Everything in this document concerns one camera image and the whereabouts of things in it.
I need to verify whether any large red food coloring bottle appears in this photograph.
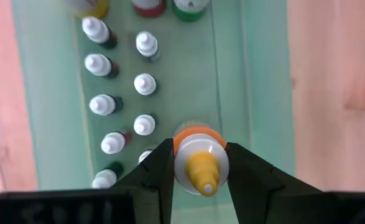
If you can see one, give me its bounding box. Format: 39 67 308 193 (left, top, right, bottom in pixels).
131 0 167 19

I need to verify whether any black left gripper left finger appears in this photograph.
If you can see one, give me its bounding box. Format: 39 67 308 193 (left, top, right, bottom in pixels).
0 138 175 224

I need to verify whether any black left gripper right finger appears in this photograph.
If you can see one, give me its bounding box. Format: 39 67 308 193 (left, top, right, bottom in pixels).
225 142 365 224

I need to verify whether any translucent teal plastic tray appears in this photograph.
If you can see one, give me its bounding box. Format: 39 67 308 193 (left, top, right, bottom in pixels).
11 0 296 218

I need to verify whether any large yellow food coloring bottle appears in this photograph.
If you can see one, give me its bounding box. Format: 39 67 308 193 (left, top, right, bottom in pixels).
172 123 230 197
65 0 111 19

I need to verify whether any large green food coloring bottle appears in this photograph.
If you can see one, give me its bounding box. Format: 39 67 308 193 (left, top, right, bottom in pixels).
172 0 211 22

